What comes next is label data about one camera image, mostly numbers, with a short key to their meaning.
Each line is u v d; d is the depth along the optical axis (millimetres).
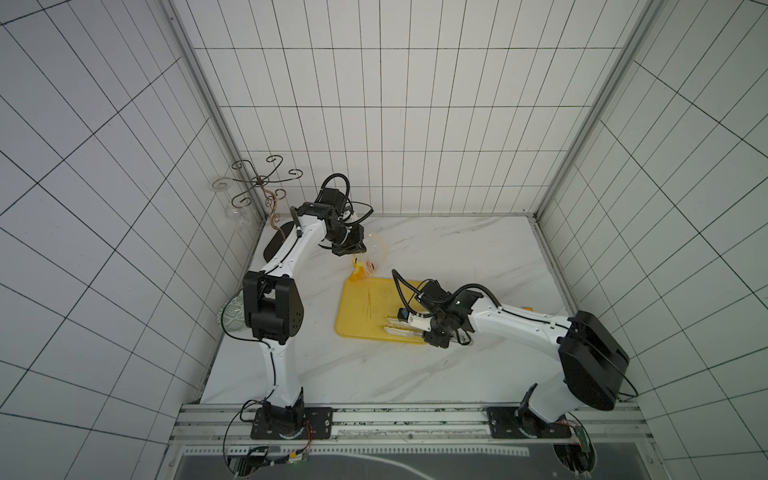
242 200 794
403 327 808
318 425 733
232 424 761
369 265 947
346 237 776
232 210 897
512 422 729
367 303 950
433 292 677
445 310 640
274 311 510
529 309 729
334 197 736
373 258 946
